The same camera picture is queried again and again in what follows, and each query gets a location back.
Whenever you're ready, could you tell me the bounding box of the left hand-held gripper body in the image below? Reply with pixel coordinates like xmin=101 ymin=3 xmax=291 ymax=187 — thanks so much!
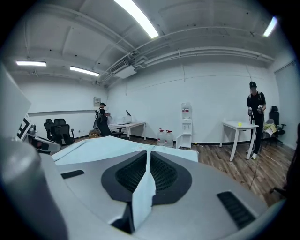
xmin=0 ymin=63 xmax=62 ymax=155

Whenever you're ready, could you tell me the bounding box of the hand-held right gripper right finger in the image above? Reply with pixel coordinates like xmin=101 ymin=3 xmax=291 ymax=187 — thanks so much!
xmin=140 ymin=150 xmax=270 ymax=240

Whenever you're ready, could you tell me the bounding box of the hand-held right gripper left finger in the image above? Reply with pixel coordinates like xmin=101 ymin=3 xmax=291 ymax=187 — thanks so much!
xmin=55 ymin=150 xmax=148 ymax=240

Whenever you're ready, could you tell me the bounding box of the light blue tablecloth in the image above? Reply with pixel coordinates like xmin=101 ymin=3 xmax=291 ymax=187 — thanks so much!
xmin=51 ymin=135 xmax=199 ymax=232

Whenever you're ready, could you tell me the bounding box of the black office chair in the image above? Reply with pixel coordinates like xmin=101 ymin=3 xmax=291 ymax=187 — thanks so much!
xmin=50 ymin=124 xmax=75 ymax=146
xmin=268 ymin=105 xmax=287 ymax=144
xmin=96 ymin=118 xmax=130 ymax=141
xmin=43 ymin=119 xmax=55 ymax=141

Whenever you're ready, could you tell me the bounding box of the ceiling strip light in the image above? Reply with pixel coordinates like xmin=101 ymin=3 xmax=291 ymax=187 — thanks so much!
xmin=15 ymin=60 xmax=47 ymax=67
xmin=113 ymin=0 xmax=159 ymax=39
xmin=262 ymin=16 xmax=278 ymax=38
xmin=69 ymin=66 xmax=100 ymax=77

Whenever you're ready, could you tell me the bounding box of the white board panel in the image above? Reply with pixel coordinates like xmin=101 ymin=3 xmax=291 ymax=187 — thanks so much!
xmin=175 ymin=134 xmax=184 ymax=150

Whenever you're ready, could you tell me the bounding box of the clear water jug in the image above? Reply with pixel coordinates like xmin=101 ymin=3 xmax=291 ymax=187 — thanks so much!
xmin=165 ymin=129 xmax=174 ymax=148
xmin=157 ymin=128 xmax=166 ymax=146

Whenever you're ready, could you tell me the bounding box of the white water dispenser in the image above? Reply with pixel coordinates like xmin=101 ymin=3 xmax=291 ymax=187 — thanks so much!
xmin=180 ymin=102 xmax=193 ymax=149

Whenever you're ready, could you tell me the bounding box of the white desk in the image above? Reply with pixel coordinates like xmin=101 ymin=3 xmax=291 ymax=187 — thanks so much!
xmin=108 ymin=121 xmax=147 ymax=141
xmin=219 ymin=120 xmax=260 ymax=162

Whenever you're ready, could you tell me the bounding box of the white box appliance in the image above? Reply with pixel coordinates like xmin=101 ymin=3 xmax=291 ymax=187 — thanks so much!
xmin=116 ymin=115 xmax=132 ymax=125

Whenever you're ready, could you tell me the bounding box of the yellow cloth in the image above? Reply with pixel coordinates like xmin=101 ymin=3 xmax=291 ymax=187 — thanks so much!
xmin=264 ymin=123 xmax=278 ymax=136

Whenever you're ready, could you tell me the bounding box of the white ceiling air conditioner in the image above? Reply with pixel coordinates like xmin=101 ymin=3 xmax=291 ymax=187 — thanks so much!
xmin=109 ymin=58 xmax=137 ymax=79

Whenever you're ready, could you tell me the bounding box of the black floor cable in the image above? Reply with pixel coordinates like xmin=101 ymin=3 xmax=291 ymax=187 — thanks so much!
xmin=248 ymin=130 xmax=264 ymax=190

